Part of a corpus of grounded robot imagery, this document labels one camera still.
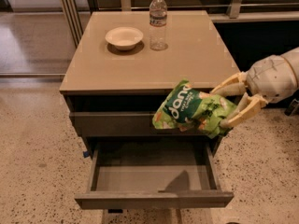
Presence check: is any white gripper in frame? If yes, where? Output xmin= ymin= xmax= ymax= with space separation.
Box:
xmin=210 ymin=54 xmax=298 ymax=128

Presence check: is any green rice chip bag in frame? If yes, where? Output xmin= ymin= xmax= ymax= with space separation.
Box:
xmin=152 ymin=79 xmax=236 ymax=138

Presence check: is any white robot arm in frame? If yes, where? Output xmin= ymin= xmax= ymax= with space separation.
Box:
xmin=210 ymin=48 xmax=299 ymax=128

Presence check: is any grey drawer cabinet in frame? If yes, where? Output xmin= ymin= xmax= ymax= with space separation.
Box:
xmin=59 ymin=10 xmax=249 ymax=224

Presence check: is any open middle drawer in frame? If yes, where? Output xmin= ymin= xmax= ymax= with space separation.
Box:
xmin=75 ymin=140 xmax=234 ymax=210

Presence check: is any closed grey top drawer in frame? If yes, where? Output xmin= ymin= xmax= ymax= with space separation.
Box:
xmin=70 ymin=112 xmax=205 ymax=137

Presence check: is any dark object on floor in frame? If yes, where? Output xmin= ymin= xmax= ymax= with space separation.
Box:
xmin=284 ymin=99 xmax=299 ymax=116

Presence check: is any clear plastic water bottle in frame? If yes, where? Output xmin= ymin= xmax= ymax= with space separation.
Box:
xmin=149 ymin=0 xmax=167 ymax=50

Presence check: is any white bowl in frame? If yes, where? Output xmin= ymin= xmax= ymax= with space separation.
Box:
xmin=106 ymin=27 xmax=144 ymax=50

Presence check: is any blue tape piece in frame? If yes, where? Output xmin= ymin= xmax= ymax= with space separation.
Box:
xmin=82 ymin=151 xmax=90 ymax=158

